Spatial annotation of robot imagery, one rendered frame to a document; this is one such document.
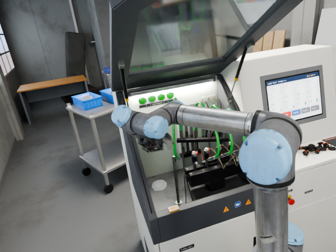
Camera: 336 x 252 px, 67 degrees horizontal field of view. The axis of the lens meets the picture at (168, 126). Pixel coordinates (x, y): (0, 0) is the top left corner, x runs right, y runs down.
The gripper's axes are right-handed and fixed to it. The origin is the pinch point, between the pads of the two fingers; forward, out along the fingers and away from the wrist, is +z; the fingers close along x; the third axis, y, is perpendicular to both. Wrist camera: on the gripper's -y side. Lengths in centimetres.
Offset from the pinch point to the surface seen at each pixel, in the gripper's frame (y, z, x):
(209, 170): 2.0, 44.6, 6.4
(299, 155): -7, 69, 55
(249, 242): 40, 71, 19
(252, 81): -46, 37, 39
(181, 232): 35.8, 32.0, -6.9
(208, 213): 27.0, 35.9, 7.0
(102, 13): -491, 232, -297
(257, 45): -227, 216, 43
